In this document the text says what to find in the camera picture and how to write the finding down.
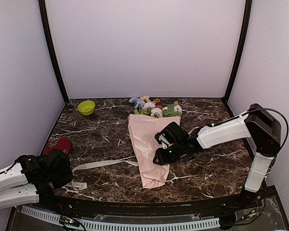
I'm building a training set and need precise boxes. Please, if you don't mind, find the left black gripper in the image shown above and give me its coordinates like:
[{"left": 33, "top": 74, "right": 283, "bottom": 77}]
[{"left": 45, "top": 164, "right": 74, "bottom": 189}]

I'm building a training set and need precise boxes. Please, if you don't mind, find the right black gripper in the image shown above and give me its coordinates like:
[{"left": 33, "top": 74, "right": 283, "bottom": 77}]
[{"left": 153, "top": 141, "right": 185, "bottom": 166}]

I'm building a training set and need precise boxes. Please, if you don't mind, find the beige printed ribbon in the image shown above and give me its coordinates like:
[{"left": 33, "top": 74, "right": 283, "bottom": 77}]
[{"left": 66, "top": 158, "right": 139, "bottom": 191}]

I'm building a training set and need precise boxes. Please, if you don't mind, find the pink wrapping paper sheet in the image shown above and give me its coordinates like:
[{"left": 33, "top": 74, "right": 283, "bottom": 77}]
[{"left": 128, "top": 114, "right": 181, "bottom": 189}]

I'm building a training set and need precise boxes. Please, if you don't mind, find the white rose stem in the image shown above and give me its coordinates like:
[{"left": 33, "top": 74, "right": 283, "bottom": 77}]
[
  {"left": 162, "top": 101, "right": 183, "bottom": 117},
  {"left": 134, "top": 102, "right": 163, "bottom": 118}
]

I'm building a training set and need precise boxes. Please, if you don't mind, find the peach and orange flower stem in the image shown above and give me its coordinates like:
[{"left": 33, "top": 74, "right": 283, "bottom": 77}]
[{"left": 140, "top": 95, "right": 163, "bottom": 110}]

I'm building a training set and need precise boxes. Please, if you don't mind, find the blue flower stem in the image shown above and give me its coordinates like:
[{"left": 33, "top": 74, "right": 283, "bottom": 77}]
[{"left": 129, "top": 96, "right": 145, "bottom": 109}]

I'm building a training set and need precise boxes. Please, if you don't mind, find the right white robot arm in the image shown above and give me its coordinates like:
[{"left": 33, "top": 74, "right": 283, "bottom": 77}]
[{"left": 153, "top": 103, "right": 286, "bottom": 209}]

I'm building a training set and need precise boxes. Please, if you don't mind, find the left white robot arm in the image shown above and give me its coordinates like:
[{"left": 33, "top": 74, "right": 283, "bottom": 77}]
[{"left": 0, "top": 149, "right": 73, "bottom": 210}]

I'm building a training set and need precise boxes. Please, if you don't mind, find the red embroidered pouch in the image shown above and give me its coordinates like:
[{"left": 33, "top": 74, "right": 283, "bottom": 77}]
[{"left": 44, "top": 137, "right": 72, "bottom": 155}]

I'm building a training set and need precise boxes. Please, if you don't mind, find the green plastic bowl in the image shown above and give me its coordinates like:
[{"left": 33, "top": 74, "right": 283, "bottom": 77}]
[{"left": 78, "top": 100, "right": 95, "bottom": 116}]

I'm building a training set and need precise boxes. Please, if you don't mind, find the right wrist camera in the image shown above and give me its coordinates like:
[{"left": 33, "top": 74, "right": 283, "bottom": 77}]
[{"left": 155, "top": 122, "right": 189, "bottom": 149}]

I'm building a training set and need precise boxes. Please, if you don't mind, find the grey slotted cable duct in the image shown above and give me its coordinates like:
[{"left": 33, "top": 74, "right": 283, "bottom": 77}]
[{"left": 21, "top": 206, "right": 220, "bottom": 231}]

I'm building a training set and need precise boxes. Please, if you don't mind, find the left black frame post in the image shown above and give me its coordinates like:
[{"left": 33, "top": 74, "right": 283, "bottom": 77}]
[{"left": 38, "top": 0, "right": 69, "bottom": 104}]

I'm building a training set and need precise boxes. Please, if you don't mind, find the black frame post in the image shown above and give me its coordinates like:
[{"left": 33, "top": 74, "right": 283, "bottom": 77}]
[
  {"left": 38, "top": 0, "right": 69, "bottom": 104},
  {"left": 222, "top": 0, "right": 252, "bottom": 104}
]

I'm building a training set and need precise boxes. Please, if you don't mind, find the right black frame post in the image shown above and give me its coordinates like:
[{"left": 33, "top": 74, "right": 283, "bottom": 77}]
[{"left": 222, "top": 0, "right": 252, "bottom": 104}]

